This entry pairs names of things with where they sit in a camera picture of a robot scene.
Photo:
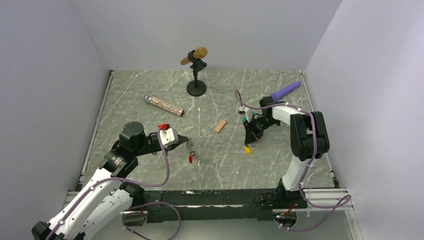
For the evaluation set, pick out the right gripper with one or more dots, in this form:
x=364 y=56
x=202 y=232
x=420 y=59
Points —
x=252 y=134

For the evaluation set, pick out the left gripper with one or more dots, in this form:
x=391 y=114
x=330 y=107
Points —
x=182 y=139

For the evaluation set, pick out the yellow tag key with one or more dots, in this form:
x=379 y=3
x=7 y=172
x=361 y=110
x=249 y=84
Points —
x=247 y=150

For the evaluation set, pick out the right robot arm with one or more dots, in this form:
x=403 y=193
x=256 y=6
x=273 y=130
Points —
x=308 y=134

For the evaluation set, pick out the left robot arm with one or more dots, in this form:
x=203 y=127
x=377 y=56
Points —
x=109 y=191

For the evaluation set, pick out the wooden block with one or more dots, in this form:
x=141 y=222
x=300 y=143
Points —
x=220 y=126

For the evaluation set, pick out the purple microphone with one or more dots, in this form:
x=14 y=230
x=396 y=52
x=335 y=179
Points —
x=284 y=91

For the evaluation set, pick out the glitter microphone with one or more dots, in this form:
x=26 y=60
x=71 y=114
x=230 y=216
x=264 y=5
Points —
x=164 y=105

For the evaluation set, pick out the black microphone stand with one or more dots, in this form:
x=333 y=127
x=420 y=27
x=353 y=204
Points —
x=196 y=87

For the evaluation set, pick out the gold microphone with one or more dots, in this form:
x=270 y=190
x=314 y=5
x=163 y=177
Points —
x=197 y=54

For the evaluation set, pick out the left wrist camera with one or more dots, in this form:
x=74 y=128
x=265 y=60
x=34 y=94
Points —
x=168 y=135

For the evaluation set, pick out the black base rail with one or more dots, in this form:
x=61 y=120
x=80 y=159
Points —
x=218 y=204

